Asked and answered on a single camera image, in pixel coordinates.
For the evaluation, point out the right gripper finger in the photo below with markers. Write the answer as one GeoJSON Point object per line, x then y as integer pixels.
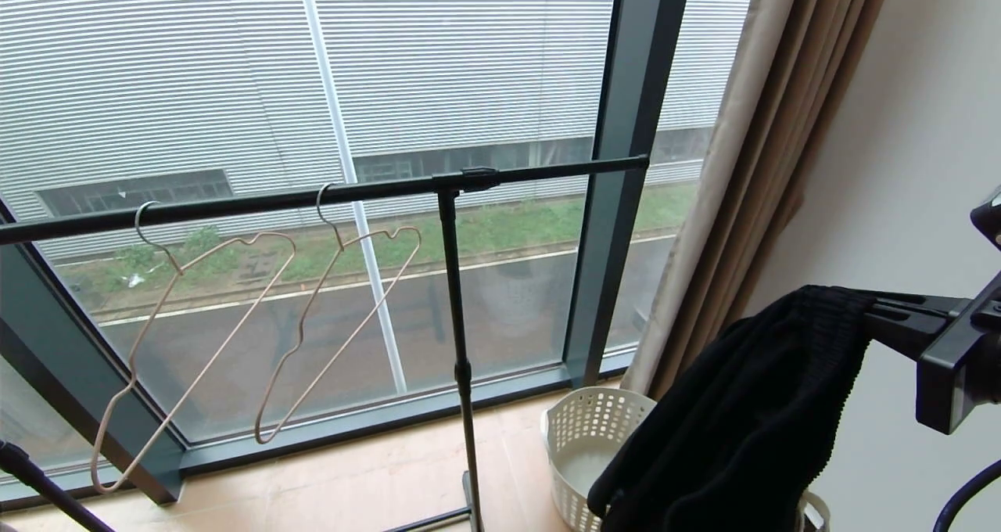
{"type": "Point", "coordinates": [942, 307]}
{"type": "Point", "coordinates": [919, 338]}

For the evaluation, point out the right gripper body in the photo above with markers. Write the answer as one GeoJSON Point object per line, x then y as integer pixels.
{"type": "Point", "coordinates": [958, 383]}

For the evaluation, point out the black shorts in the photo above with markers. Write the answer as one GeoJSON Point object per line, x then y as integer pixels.
{"type": "Point", "coordinates": [743, 422]}

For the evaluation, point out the pink clothes hanger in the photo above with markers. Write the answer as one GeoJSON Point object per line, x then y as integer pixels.
{"type": "Point", "coordinates": [340, 244]}
{"type": "Point", "coordinates": [178, 267]}

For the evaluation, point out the white laundry basket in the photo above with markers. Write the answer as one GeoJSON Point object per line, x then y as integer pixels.
{"type": "Point", "coordinates": [579, 438]}

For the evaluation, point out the black clothes rack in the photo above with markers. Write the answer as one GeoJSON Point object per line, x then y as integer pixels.
{"type": "Point", "coordinates": [235, 203]}

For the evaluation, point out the beige curtain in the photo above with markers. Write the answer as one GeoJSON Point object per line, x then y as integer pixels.
{"type": "Point", "coordinates": [743, 203]}

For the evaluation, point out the window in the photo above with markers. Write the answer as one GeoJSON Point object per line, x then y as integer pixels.
{"type": "Point", "coordinates": [469, 62]}

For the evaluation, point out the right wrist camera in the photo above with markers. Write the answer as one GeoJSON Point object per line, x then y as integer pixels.
{"type": "Point", "coordinates": [989, 219]}

